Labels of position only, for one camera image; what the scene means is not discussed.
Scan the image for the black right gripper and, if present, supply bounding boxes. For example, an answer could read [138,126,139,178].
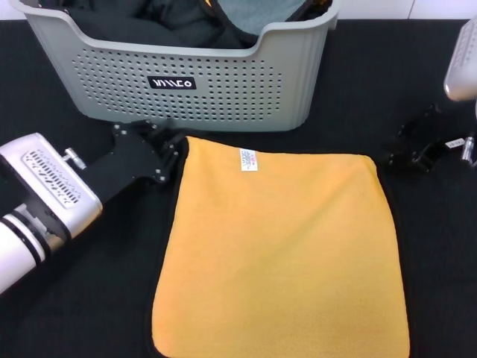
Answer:
[383,104,475,175]

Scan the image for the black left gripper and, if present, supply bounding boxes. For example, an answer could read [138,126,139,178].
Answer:
[83,120,188,205]

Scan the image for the grey and yellow towel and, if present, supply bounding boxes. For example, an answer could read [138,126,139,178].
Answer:
[147,134,415,358]

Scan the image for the grey perforated storage box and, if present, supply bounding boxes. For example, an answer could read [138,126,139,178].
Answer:
[7,0,341,134]

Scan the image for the grey towel with black trim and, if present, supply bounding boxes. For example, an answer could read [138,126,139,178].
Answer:
[200,0,333,40]

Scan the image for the black tablecloth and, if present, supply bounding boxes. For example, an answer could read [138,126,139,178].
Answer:
[0,18,477,358]

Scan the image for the black cloth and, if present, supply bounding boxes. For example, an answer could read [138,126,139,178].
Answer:
[66,0,195,48]

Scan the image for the dark charcoal cloth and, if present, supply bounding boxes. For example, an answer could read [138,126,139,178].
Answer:
[143,0,254,49]

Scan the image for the right arm cable with plug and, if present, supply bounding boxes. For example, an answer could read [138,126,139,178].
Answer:
[459,131,477,166]

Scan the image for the arm cable with plug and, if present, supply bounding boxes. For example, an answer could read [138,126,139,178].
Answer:
[459,131,477,166]
[63,147,89,172]

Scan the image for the left arm cable with plug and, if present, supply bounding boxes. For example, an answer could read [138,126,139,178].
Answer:
[63,147,89,172]

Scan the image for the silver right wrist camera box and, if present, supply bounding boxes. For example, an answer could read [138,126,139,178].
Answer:
[443,14,477,102]

